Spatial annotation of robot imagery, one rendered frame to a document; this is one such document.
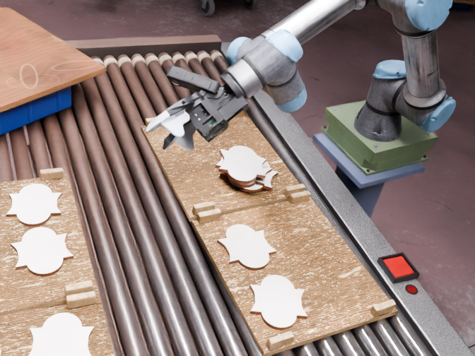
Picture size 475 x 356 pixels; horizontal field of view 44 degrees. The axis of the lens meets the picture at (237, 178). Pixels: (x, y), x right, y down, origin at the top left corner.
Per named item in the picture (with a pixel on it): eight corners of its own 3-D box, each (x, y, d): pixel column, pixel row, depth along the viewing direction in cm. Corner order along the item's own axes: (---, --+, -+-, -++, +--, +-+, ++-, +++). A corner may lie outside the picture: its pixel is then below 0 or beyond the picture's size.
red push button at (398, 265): (400, 258, 153) (401, 255, 152) (413, 276, 149) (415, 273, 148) (380, 263, 151) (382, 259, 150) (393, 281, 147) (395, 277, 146)
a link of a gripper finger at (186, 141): (175, 165, 128) (198, 138, 123) (159, 144, 129) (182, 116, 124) (184, 162, 131) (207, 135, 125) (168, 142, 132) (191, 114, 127)
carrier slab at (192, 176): (244, 116, 193) (245, 112, 192) (306, 198, 166) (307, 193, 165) (141, 130, 179) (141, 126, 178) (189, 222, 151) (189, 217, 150)
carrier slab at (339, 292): (308, 200, 165) (309, 196, 164) (396, 314, 138) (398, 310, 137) (191, 224, 151) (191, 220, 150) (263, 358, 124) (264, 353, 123)
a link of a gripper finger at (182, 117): (164, 141, 111) (201, 124, 117) (145, 118, 112) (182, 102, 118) (160, 150, 114) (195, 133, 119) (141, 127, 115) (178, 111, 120)
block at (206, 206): (212, 207, 155) (213, 199, 153) (215, 212, 153) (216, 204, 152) (191, 211, 152) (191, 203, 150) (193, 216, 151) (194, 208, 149)
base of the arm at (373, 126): (377, 111, 200) (385, 85, 193) (410, 135, 191) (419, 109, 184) (343, 121, 192) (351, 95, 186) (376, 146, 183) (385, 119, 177)
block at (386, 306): (389, 305, 138) (393, 298, 136) (394, 311, 136) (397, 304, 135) (368, 312, 135) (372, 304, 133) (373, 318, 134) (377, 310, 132)
